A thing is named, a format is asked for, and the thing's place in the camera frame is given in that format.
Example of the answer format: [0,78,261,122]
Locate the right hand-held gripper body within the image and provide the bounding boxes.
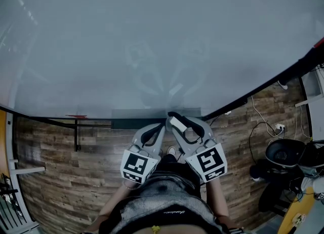
[182,139,228,183]

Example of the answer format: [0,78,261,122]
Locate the person's left forearm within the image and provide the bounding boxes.
[86,180,140,234]

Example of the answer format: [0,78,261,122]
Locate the white cable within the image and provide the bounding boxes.
[250,95,312,139]

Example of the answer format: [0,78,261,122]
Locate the black metal railing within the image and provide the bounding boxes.
[0,173,38,234]

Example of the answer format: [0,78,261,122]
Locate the black cable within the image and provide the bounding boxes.
[248,121,280,164]

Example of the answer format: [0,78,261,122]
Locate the wooden table white legs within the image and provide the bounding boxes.
[0,108,47,231]

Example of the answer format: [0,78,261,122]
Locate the black round stool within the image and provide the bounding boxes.
[258,177,291,213]

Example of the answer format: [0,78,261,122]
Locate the yellow round table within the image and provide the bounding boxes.
[277,186,317,234]

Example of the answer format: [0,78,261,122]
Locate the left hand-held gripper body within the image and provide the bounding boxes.
[119,146,161,185]

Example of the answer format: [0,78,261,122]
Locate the black shell chair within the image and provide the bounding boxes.
[265,138,306,168]

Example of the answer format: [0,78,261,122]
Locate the whiteboard on black stand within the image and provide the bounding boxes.
[0,0,324,152]

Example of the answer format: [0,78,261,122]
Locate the white whiteboard eraser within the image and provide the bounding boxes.
[169,116,187,132]

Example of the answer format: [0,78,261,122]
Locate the person's right forearm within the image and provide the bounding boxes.
[204,177,231,228]

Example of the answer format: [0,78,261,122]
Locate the person's black trousers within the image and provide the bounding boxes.
[155,153,203,198]

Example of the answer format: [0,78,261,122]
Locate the person's grey knit clothing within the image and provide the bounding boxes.
[111,174,218,228]

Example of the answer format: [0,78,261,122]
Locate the black open bag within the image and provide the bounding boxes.
[298,139,324,170]

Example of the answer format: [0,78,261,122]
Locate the person's black top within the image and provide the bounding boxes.
[98,204,244,234]

